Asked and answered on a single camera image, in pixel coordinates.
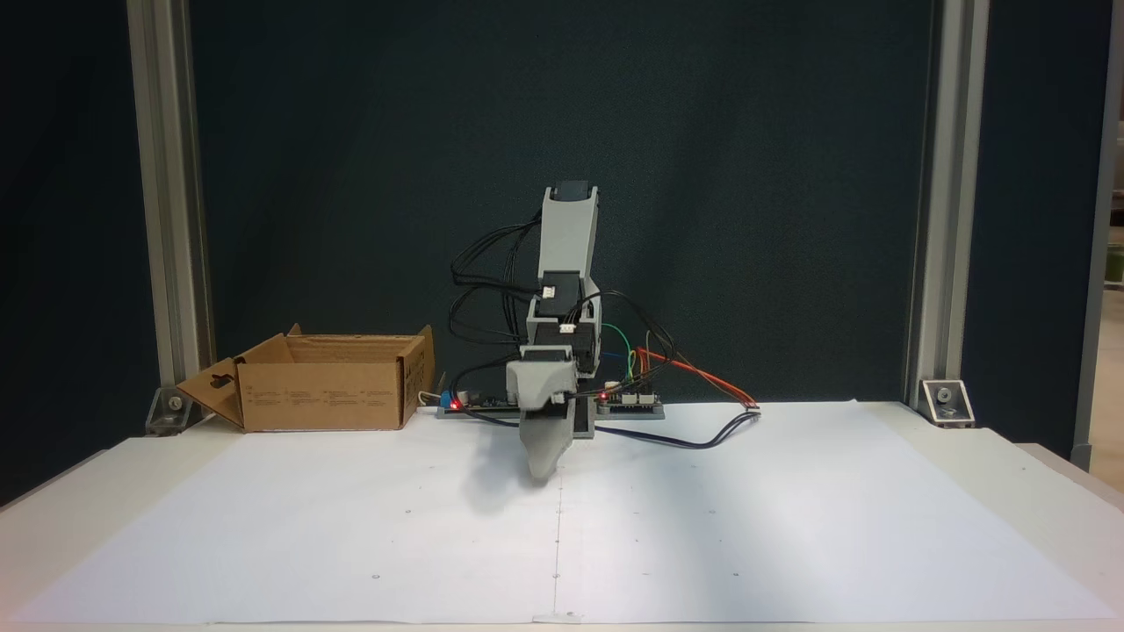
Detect circuit board with jumper wires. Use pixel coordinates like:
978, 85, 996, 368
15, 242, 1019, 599
595, 386, 666, 421

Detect orange wire bundle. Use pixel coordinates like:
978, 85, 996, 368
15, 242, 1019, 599
636, 348, 761, 410

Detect aluminium frame post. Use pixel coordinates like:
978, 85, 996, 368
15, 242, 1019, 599
126, 0, 218, 413
903, 0, 991, 409

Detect metal corner bracket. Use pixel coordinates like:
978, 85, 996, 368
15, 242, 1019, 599
144, 386, 196, 437
918, 378, 976, 430

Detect green jumper wire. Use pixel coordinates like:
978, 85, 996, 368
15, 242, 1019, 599
600, 325, 639, 392

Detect circuit board with blue terminal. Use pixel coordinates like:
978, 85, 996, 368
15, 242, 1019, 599
436, 389, 521, 420

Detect long black cable, white connector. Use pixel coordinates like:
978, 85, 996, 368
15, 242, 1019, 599
595, 402, 761, 451

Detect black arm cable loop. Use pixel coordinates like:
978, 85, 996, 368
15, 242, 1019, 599
569, 290, 678, 375
449, 219, 547, 348

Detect brown cardboard box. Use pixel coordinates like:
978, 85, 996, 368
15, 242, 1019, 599
176, 323, 436, 434

